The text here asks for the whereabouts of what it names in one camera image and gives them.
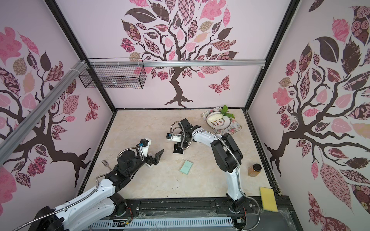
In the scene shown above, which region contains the white lift-off box lid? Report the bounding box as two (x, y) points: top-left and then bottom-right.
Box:
(145, 162), (154, 168)

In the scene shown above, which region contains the white lift-off box base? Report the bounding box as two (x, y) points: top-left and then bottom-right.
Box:
(173, 143), (184, 155)

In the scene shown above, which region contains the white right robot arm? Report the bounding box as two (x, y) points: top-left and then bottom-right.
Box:
(166, 119), (246, 213)

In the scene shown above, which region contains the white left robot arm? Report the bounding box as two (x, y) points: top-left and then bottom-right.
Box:
(29, 149), (164, 231)

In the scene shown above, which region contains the brown jar black lid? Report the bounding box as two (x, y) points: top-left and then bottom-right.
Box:
(248, 163), (262, 177)

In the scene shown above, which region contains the mint green card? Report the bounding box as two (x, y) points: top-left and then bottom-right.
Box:
(180, 160), (193, 175)

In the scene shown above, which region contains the white toy radish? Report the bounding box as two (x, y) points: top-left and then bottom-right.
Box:
(207, 105), (235, 122)

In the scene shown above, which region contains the white round printed plate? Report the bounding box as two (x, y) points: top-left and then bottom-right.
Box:
(206, 111), (232, 130)

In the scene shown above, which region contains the silver metal fork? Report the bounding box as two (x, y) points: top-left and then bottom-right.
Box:
(101, 159), (113, 171)

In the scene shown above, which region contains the floral rectangular tray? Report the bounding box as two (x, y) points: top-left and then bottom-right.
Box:
(201, 106), (242, 135)

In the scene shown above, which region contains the yellow sponge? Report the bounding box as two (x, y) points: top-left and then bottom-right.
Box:
(260, 187), (278, 212)

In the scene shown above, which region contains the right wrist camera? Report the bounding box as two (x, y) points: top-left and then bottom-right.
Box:
(166, 133), (182, 142)

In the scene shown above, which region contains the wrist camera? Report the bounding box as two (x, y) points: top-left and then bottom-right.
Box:
(166, 133), (182, 142)
(139, 138), (151, 157)

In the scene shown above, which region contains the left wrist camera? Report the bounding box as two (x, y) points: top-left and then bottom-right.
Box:
(139, 138), (151, 157)

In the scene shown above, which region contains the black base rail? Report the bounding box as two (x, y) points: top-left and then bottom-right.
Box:
(115, 196), (261, 220)

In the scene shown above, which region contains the white slotted cable duct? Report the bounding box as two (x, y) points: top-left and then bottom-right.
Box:
(90, 217), (233, 231)

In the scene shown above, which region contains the black wire basket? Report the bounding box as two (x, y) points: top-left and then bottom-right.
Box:
(79, 58), (147, 89)

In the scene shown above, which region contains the rear aluminium rail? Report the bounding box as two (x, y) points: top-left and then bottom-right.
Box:
(89, 59), (266, 67)

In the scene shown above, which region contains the aluminium rail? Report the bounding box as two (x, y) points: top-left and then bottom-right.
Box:
(1, 60), (87, 165)
(89, 59), (266, 67)

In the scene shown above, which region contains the left metal conduit cable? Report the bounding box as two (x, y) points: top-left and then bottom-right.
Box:
(11, 146), (142, 231)

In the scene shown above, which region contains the left aluminium rail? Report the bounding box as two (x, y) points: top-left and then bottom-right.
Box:
(1, 60), (87, 165)

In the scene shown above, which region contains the black corner frame post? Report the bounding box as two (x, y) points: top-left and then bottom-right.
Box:
(244, 0), (301, 111)

